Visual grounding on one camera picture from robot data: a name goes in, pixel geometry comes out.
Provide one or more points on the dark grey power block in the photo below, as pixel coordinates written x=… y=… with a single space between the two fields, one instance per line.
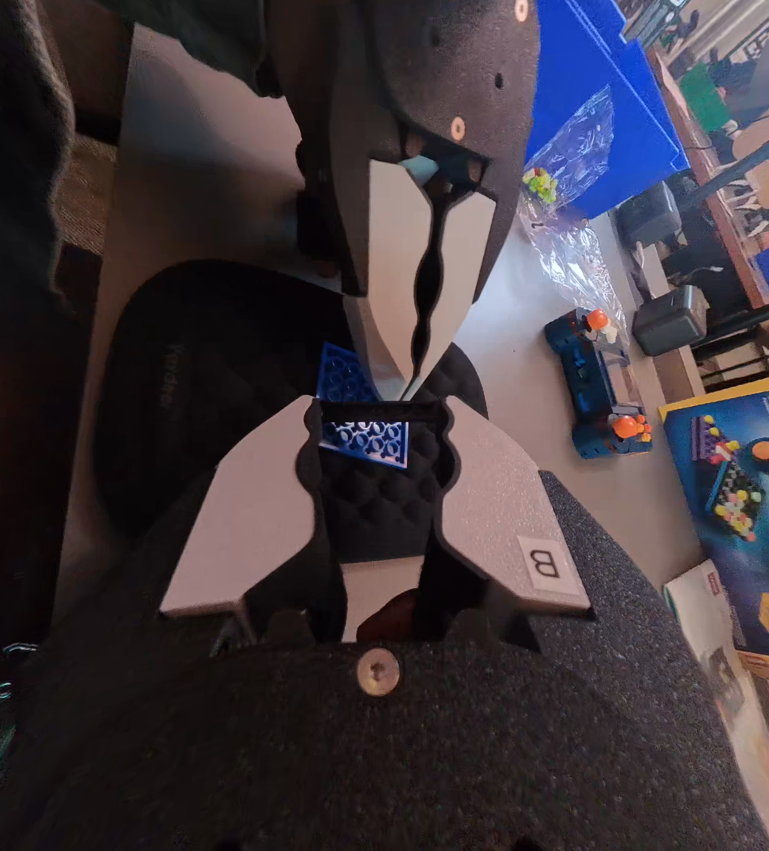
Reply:
x=670 y=322
x=647 y=213

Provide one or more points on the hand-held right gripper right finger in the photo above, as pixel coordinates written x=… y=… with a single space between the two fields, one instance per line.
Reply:
x=497 y=505

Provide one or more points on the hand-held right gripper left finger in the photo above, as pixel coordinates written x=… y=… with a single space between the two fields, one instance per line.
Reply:
x=251 y=525

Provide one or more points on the person's right hand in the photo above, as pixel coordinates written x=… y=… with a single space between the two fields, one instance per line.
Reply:
x=394 y=615

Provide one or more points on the yellow-green small bricks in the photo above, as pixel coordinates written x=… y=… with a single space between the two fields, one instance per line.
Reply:
x=539 y=183

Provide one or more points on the blue plastic bin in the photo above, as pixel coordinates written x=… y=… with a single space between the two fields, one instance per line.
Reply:
x=630 y=126
x=577 y=20

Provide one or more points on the blue and yellow toy box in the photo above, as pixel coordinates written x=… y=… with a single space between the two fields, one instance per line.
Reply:
x=750 y=505

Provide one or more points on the clear plastic bag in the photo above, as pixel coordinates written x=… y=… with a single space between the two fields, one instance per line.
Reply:
x=574 y=266
x=577 y=143

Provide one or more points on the wooden table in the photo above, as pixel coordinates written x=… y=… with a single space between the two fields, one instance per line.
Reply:
x=724 y=199

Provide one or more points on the white instruction booklet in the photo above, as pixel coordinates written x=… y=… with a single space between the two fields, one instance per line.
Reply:
x=710 y=631

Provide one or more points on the brick-built game controller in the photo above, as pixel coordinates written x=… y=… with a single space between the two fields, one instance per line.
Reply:
x=591 y=379

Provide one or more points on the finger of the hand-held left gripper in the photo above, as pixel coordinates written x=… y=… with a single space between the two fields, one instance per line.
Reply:
x=391 y=252
x=468 y=252

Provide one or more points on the blue studded brick plate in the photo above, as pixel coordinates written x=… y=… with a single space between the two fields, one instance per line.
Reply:
x=364 y=439

